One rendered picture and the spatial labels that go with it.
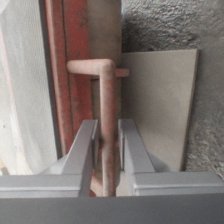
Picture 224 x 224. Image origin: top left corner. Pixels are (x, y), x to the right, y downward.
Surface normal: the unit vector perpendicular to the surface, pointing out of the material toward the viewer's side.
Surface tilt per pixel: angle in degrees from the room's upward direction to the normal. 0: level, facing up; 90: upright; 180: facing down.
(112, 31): 93
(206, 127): 0
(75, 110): 90
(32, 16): 0
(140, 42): 0
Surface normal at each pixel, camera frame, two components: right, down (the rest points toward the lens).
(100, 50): 0.37, 0.26
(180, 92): -0.76, 0.20
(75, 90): 0.65, 0.22
